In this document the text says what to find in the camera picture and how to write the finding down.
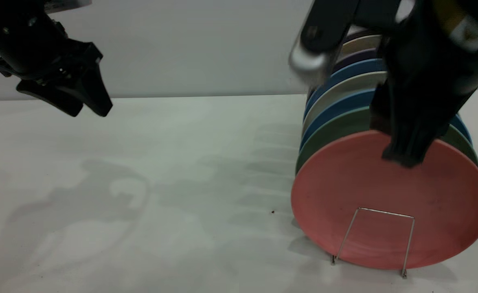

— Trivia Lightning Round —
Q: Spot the dark blue round plate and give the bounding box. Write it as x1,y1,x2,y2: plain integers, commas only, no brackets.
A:
299,89,473,151

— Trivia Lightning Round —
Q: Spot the cream round plate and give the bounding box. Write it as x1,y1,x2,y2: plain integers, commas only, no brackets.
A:
340,35,382,58

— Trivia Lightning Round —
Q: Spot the pink round plate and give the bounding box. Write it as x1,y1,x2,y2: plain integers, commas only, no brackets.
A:
291,130,478,270

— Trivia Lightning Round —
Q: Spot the green round plate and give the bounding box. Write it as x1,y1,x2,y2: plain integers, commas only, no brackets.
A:
295,107,478,175

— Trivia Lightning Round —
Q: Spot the light blue round plate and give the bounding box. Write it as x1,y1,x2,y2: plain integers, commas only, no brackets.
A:
304,58,386,119

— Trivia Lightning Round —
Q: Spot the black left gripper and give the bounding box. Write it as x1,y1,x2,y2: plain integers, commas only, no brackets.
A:
0,10,114,118

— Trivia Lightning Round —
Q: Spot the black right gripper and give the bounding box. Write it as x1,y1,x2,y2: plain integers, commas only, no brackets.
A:
369,0,478,168

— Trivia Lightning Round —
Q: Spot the metal wire plate rack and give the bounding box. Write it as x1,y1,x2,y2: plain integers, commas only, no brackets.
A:
331,207,415,279

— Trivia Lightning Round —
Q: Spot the beige grey round plate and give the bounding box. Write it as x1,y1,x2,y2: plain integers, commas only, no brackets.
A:
302,71,388,136

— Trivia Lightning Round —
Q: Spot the dark plum round plate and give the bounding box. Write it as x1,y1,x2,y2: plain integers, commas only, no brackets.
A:
344,28,381,44

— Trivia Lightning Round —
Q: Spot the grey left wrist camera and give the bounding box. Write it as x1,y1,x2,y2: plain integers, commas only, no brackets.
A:
44,0,93,11

